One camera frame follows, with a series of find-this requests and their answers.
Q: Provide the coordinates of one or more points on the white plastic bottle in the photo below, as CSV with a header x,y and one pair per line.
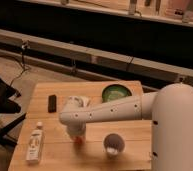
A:
x,y
35,144

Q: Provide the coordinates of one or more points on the black rectangular block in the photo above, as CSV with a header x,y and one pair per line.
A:
x,y
52,103

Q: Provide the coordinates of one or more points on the green bowl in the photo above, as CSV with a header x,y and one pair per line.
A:
x,y
114,92

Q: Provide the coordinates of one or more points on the black chair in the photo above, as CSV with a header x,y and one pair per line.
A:
x,y
8,106

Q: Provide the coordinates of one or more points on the white paper cup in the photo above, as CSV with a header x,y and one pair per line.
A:
x,y
113,145

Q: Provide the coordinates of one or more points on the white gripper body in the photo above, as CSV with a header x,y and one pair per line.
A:
x,y
77,131

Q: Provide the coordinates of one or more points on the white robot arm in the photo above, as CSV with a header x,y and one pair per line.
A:
x,y
170,111

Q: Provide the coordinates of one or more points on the orange pepper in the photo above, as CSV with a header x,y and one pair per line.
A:
x,y
79,139

